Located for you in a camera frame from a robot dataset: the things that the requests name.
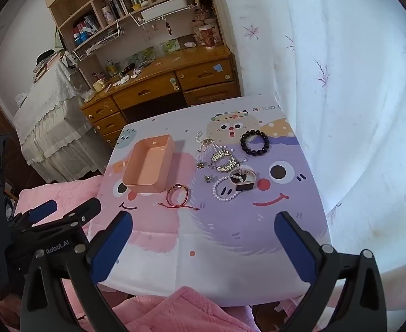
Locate pink plastic box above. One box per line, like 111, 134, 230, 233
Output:
122, 134, 175, 193

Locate red patterned mug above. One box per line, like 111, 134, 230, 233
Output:
193, 24, 222, 50

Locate white leaf print curtain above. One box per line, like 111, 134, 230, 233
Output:
210, 0, 406, 277

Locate white lace cover cloth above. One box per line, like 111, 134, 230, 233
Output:
14, 59, 114, 184

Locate white wire rack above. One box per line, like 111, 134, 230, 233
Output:
72, 21, 125, 61

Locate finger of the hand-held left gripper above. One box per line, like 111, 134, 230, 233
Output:
33, 197, 102, 257
14, 199, 59, 228

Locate cartoon printed tablecloth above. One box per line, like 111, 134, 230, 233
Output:
96, 93, 329, 307

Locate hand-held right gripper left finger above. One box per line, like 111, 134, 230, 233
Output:
20, 211, 134, 332

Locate wooden bookshelf hutch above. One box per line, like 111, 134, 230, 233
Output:
39, 0, 232, 63

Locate wooden desk with drawers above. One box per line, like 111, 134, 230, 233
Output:
81, 46, 241, 146

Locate pearl necklace with pendant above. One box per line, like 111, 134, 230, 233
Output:
194, 131, 224, 154

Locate dark bead bracelet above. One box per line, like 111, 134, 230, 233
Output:
240, 129, 270, 157

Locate red string bracelet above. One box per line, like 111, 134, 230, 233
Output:
159, 183, 201, 211

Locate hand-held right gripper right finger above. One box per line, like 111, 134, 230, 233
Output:
274, 211, 387, 332

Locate white strap watch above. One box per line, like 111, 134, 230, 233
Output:
229, 166, 259, 192

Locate gold hair comb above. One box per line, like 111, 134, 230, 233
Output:
208, 149, 241, 173

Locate white storage tray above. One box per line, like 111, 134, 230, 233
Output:
140, 0, 190, 22

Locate white pearl bracelet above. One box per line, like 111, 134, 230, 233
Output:
213, 176, 245, 202

